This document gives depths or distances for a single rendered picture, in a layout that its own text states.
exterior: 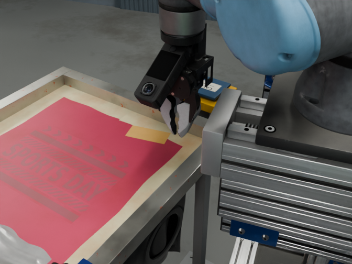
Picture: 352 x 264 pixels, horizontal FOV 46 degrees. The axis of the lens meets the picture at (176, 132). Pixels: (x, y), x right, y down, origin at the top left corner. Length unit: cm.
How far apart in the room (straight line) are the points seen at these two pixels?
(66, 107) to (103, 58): 242
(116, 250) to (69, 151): 35
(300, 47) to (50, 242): 60
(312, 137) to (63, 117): 74
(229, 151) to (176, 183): 25
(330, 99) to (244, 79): 271
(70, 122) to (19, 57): 270
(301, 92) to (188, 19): 20
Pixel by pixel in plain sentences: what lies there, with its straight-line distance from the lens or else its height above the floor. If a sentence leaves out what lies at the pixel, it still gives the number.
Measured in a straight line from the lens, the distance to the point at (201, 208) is 152.
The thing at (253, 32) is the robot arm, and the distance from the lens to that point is 44.
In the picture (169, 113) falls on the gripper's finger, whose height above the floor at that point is 115.
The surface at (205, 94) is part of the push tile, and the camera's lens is 118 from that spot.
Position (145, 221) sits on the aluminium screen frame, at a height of 99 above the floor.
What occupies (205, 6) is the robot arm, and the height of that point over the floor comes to 139.
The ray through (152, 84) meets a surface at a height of 125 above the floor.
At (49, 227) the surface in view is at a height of 95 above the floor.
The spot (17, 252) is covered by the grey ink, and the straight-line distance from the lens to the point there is 83.
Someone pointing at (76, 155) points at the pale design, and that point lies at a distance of 101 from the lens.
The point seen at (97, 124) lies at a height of 96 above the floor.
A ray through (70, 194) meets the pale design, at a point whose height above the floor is 96.
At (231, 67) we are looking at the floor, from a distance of 343.
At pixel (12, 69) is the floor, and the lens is 361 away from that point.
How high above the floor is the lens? 159
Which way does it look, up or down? 37 degrees down
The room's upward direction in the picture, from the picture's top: straight up
